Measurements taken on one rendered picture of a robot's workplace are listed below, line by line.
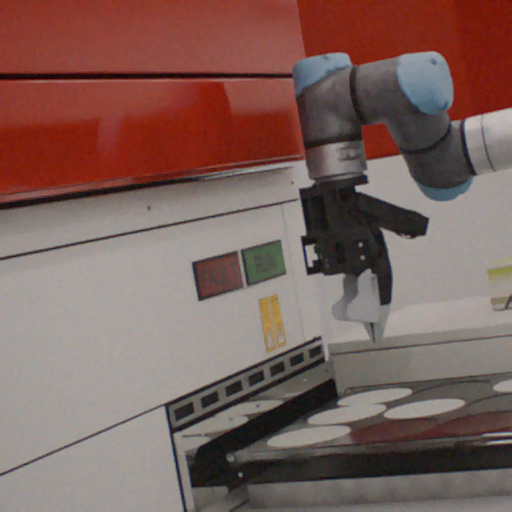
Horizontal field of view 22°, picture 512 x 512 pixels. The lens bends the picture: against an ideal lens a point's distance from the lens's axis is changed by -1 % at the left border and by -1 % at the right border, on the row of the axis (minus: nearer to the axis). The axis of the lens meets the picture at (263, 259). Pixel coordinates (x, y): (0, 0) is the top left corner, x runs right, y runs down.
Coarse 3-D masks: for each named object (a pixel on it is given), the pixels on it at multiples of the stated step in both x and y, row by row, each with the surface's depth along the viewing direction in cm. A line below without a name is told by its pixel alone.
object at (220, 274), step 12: (204, 264) 163; (216, 264) 166; (228, 264) 168; (204, 276) 162; (216, 276) 165; (228, 276) 168; (240, 276) 171; (204, 288) 162; (216, 288) 165; (228, 288) 167
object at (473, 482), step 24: (264, 480) 161; (288, 480) 159; (312, 480) 157; (336, 480) 155; (360, 480) 154; (384, 480) 153; (408, 480) 151; (432, 480) 150; (456, 480) 149; (480, 480) 147; (504, 480) 146; (264, 504) 160; (288, 504) 158; (312, 504) 157
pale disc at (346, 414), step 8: (344, 408) 172; (352, 408) 171; (360, 408) 170; (368, 408) 169; (376, 408) 168; (384, 408) 167; (320, 416) 170; (328, 416) 169; (336, 416) 168; (344, 416) 167; (352, 416) 166; (360, 416) 165; (368, 416) 164
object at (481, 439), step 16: (496, 432) 140; (272, 448) 153; (288, 448) 151; (304, 448) 150; (320, 448) 149; (336, 448) 148; (352, 448) 147; (368, 448) 147; (384, 448) 146; (400, 448) 145; (416, 448) 144; (432, 448) 143; (448, 448) 143
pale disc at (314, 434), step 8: (296, 432) 162; (304, 432) 161; (312, 432) 160; (320, 432) 159; (328, 432) 158; (336, 432) 158; (344, 432) 157; (272, 440) 159; (280, 440) 159; (288, 440) 158; (296, 440) 157; (304, 440) 156; (312, 440) 155; (320, 440) 154
